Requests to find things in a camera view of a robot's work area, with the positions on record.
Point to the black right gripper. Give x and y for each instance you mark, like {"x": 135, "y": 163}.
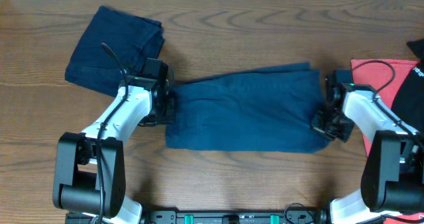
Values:
{"x": 341, "y": 135}

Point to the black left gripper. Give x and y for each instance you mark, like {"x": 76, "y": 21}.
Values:
{"x": 165, "y": 111}

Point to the blue denim shorts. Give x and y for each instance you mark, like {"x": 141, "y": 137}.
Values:
{"x": 261, "y": 110}

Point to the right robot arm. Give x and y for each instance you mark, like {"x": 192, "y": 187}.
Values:
{"x": 391, "y": 186}

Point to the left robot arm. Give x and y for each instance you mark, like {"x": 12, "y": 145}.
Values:
{"x": 90, "y": 168}

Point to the red cloth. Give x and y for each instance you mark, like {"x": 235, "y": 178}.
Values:
{"x": 376, "y": 75}

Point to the folded dark navy shorts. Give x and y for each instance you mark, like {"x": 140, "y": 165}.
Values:
{"x": 113, "y": 41}

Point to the black printed garment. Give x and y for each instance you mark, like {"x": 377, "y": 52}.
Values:
{"x": 408, "y": 103}

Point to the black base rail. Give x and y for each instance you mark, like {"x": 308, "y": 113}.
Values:
{"x": 295, "y": 215}

